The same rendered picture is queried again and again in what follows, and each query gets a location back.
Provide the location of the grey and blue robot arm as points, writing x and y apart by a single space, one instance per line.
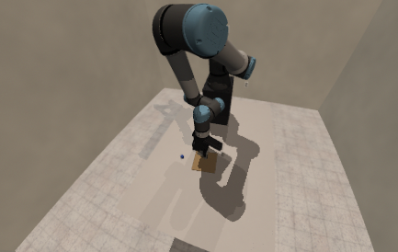
202 30

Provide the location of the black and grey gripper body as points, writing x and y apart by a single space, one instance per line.
199 145

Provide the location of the brown flat mat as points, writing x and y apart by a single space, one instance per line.
205 165

